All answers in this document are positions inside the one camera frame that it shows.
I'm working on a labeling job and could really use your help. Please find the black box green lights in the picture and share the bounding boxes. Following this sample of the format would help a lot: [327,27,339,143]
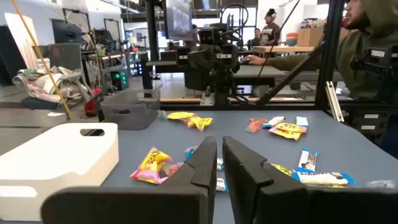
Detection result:
[110,70,130,91]

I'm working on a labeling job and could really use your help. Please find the white leaning panel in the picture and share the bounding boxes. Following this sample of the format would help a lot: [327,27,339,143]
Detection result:
[4,12,40,69]

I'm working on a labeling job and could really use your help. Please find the red tool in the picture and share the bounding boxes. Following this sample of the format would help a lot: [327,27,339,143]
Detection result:
[83,86,105,118]

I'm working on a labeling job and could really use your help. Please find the wooden desk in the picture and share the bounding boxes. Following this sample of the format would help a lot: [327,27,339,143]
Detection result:
[253,45,315,54]

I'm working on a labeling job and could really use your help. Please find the white plastic bin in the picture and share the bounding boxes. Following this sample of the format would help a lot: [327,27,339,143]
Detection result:
[0,122,120,222]

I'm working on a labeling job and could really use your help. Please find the hanging display screen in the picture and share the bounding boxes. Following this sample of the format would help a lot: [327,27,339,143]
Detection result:
[164,0,193,41]

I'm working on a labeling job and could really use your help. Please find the cardboard box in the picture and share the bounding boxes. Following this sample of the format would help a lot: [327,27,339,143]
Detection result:
[297,27,324,47]

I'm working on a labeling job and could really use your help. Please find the dark grey desk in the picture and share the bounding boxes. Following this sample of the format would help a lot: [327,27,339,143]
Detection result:
[146,60,343,88]

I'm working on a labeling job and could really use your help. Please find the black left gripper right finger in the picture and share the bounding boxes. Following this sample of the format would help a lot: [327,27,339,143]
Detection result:
[222,136,308,224]

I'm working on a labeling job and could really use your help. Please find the yellow pink candy pack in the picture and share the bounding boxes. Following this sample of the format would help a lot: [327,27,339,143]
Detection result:
[303,182,349,189]
[186,115,214,133]
[166,111,196,121]
[129,147,172,185]
[271,163,294,177]
[268,122,308,141]

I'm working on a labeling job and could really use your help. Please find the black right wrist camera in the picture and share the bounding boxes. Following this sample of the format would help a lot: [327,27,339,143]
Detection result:
[198,27,216,45]

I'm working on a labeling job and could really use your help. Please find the silver metal bracket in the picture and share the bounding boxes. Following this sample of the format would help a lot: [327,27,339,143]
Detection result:
[325,81,345,123]

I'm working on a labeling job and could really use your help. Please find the yellow hanging cable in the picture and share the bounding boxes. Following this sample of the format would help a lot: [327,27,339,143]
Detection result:
[11,0,75,121]

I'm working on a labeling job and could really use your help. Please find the clear container of snacks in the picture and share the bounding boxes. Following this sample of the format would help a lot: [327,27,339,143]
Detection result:
[99,88,161,131]

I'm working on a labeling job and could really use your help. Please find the red candy clear wrapper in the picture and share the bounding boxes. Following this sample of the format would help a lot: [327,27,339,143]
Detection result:
[161,161,184,177]
[245,118,267,134]

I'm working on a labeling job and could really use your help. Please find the person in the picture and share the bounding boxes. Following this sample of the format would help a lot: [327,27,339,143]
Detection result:
[259,8,282,47]
[247,27,262,49]
[245,0,398,103]

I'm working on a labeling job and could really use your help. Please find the black aluminium table frame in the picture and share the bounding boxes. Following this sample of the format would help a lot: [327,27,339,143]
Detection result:
[160,0,398,114]

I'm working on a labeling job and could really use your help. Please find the pile of cloths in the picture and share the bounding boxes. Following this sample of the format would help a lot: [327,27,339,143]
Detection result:
[12,65,94,105]

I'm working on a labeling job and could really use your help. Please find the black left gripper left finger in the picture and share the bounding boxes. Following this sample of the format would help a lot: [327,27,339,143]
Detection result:
[161,136,218,224]

